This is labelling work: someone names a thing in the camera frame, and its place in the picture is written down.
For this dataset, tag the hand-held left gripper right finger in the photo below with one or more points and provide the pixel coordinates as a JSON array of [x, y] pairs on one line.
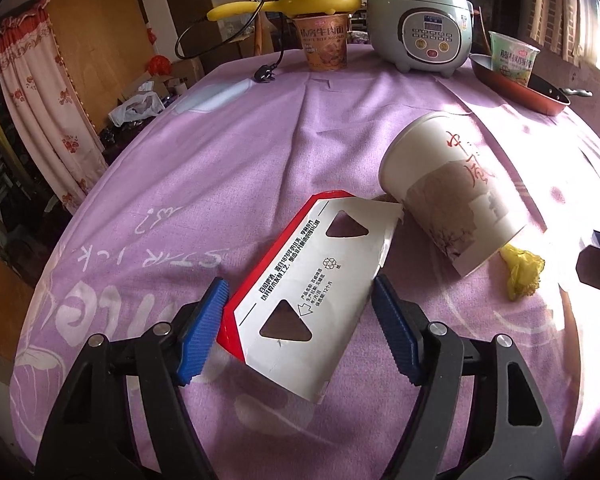
[[395, 332]]

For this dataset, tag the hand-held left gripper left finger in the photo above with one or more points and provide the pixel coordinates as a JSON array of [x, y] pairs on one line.
[[200, 332]]

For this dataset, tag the red and white carton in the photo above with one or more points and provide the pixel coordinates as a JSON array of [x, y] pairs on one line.
[[330, 310]]

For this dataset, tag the yellow crumpled wrapper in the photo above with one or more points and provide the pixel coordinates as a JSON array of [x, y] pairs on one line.
[[522, 272]]

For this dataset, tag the white paper cup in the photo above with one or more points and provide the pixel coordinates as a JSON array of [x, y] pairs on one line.
[[455, 200]]

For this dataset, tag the purple printed blanket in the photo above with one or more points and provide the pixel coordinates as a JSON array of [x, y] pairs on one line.
[[230, 160]]

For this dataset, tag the red frying pan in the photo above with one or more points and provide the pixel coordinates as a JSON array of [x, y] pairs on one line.
[[530, 97]]

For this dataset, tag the dark low table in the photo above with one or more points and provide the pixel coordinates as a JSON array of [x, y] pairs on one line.
[[125, 137]]

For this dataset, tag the green instant noodle cup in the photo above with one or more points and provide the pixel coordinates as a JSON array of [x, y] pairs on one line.
[[515, 57]]

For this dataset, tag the white plastic bag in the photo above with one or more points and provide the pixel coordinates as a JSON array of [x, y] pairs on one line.
[[130, 110]]

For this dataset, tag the cardboard box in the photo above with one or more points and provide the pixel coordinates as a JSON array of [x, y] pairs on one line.
[[187, 75]]

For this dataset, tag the red hanging decoration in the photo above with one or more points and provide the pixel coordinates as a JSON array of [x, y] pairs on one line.
[[157, 66]]

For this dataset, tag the floral red and white curtain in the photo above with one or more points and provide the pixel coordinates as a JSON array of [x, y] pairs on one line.
[[45, 110]]

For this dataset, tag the brown instant noodle cup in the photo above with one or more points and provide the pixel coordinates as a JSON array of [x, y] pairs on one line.
[[322, 45]]

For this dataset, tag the wooden sliding door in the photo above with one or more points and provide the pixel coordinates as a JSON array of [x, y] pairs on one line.
[[100, 50]]

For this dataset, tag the pale green rice cooker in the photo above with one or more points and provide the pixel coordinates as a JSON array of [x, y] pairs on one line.
[[420, 10]]

